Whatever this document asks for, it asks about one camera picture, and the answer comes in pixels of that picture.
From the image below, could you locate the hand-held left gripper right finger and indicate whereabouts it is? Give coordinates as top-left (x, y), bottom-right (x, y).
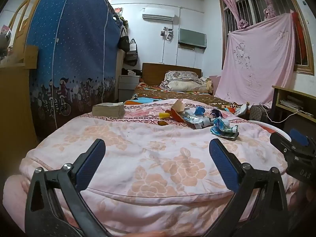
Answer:
top-left (209, 138), bottom-right (289, 237)

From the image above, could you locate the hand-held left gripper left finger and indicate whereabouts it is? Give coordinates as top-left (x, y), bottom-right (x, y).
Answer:
top-left (25, 139), bottom-right (111, 237)

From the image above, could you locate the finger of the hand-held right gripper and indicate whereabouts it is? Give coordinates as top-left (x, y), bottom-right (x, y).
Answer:
top-left (270, 133), bottom-right (297, 154)
top-left (289, 128), bottom-right (316, 151)

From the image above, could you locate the orange basin with white rim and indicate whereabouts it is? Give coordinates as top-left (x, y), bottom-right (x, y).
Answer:
top-left (247, 120), bottom-right (293, 141)

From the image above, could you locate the blue green wrapper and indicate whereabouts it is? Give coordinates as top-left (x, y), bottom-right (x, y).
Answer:
top-left (210, 117), bottom-right (239, 139)

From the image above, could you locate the red wrapper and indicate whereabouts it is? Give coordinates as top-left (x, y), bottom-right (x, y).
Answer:
top-left (165, 109), bottom-right (184, 122)

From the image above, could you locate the beige paper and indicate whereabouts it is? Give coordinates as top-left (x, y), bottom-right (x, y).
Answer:
top-left (170, 99), bottom-right (185, 113)

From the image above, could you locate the stack of papers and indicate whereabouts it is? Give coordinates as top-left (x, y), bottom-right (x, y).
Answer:
top-left (280, 99), bottom-right (303, 111)

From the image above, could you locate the patterned suitcase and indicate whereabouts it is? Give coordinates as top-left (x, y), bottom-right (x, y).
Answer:
top-left (248, 105), bottom-right (272, 121)

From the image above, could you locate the wooden desk with black legs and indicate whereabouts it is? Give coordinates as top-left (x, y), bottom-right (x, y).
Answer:
top-left (272, 85), bottom-right (316, 129)

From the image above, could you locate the paper tissue pack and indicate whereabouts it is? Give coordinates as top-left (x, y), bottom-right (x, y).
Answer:
top-left (92, 102), bottom-right (125, 117)

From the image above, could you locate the pink floral quilt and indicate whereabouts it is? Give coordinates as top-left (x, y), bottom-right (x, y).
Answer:
top-left (4, 99), bottom-right (300, 237)

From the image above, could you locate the pink hanging sheet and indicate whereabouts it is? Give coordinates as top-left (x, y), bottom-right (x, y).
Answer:
top-left (213, 11), bottom-right (297, 105)

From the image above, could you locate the cream pillow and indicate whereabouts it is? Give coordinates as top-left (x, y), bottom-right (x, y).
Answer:
top-left (168, 80), bottom-right (210, 93)

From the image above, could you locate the brown colourful bedspread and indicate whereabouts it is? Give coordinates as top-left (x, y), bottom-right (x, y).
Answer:
top-left (123, 83), bottom-right (247, 115)

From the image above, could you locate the white nightstand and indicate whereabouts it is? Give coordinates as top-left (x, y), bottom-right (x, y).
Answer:
top-left (118, 75), bottom-right (142, 102)

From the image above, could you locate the floral pillow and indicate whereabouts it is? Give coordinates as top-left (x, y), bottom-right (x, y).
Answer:
top-left (160, 71), bottom-right (205, 89)

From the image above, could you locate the black cloth pile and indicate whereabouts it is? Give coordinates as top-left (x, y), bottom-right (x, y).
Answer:
top-left (121, 68), bottom-right (142, 76)

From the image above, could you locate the wooden cabinet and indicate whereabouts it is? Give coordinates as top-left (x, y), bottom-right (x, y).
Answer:
top-left (0, 65), bottom-right (37, 153)

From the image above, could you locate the red cloth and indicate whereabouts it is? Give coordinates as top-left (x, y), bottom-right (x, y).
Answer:
top-left (292, 12), bottom-right (309, 65)

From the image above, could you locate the blue patterned bed curtain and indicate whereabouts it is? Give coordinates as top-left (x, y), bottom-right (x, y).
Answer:
top-left (26, 0), bottom-right (124, 139)

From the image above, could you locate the black handbag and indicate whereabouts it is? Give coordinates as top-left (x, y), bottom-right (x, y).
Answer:
top-left (118, 28), bottom-right (129, 52)

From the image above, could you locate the colourful clutter pile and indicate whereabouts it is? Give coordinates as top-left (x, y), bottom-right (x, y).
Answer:
top-left (112, 6), bottom-right (129, 29)

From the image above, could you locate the curved wooden rack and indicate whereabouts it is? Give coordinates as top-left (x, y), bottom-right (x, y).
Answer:
top-left (7, 0), bottom-right (40, 67)

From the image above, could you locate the white air conditioner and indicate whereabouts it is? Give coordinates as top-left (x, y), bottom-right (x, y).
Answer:
top-left (142, 7), bottom-right (175, 21)

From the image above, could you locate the white cable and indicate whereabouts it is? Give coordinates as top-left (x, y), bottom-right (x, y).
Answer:
top-left (259, 102), bottom-right (316, 123)

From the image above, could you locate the grey wall panel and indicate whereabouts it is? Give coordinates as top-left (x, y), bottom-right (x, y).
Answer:
top-left (178, 28), bottom-right (207, 48)

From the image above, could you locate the barred window wooden frame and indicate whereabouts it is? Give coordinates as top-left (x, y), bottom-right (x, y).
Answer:
top-left (218, 0), bottom-right (316, 76)

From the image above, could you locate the wall socket with chargers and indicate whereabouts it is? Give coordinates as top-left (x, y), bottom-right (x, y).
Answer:
top-left (160, 27), bottom-right (173, 41)

